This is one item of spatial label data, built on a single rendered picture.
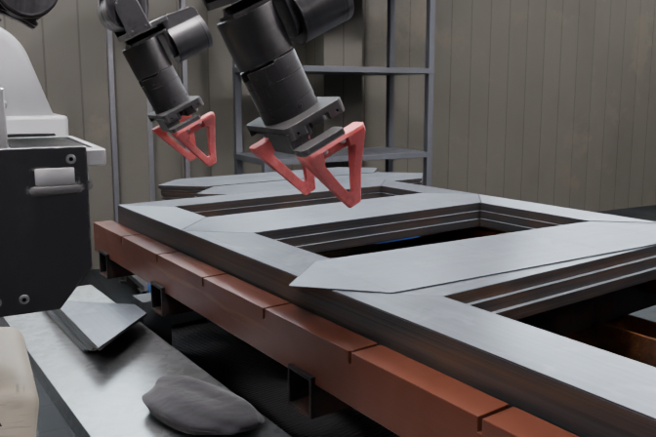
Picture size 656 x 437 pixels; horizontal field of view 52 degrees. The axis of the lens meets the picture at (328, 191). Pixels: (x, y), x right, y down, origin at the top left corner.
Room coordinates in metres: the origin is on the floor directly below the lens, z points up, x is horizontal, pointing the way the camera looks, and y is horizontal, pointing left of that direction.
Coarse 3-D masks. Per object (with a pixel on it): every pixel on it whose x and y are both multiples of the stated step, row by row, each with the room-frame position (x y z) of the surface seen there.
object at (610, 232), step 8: (568, 224) 1.19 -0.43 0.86; (576, 224) 1.19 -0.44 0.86; (584, 224) 1.19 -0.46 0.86; (592, 224) 1.19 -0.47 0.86; (584, 232) 1.12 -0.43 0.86; (592, 232) 1.12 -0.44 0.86; (600, 232) 1.12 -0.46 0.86; (608, 232) 1.12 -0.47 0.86; (616, 232) 1.12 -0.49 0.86; (624, 232) 1.12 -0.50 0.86; (632, 232) 1.12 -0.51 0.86; (624, 240) 1.06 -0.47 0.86; (632, 240) 1.06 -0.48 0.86; (640, 240) 1.06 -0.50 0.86; (648, 240) 1.06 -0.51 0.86
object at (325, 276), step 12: (312, 264) 0.90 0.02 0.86; (324, 264) 0.90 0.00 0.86; (300, 276) 0.84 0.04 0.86; (312, 276) 0.84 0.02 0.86; (324, 276) 0.84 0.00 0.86; (336, 276) 0.84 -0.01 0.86; (348, 276) 0.84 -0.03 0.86; (324, 288) 0.79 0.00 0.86; (336, 288) 0.79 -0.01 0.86; (348, 288) 0.79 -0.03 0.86; (360, 288) 0.79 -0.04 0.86; (372, 288) 0.79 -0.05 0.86
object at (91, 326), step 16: (64, 304) 1.18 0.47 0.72; (80, 304) 1.18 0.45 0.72; (96, 304) 1.18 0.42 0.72; (112, 304) 1.18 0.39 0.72; (128, 304) 1.18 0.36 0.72; (64, 320) 1.15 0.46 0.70; (80, 320) 1.09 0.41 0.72; (96, 320) 1.09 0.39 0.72; (112, 320) 1.09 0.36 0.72; (128, 320) 1.09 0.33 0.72; (80, 336) 1.07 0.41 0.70; (96, 336) 1.02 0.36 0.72; (112, 336) 1.02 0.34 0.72
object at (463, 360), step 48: (384, 192) 1.71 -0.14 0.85; (192, 240) 1.11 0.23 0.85; (288, 240) 1.15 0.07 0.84; (336, 240) 1.21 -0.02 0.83; (384, 240) 1.27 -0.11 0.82; (288, 288) 0.86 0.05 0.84; (432, 288) 0.79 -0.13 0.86; (480, 288) 0.80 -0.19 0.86; (528, 288) 0.85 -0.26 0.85; (576, 288) 0.90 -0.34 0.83; (624, 288) 0.96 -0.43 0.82; (384, 336) 0.70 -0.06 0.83; (432, 336) 0.64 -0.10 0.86; (480, 384) 0.59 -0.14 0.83; (528, 384) 0.55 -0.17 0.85; (576, 432) 0.51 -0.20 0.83; (624, 432) 0.48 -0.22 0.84
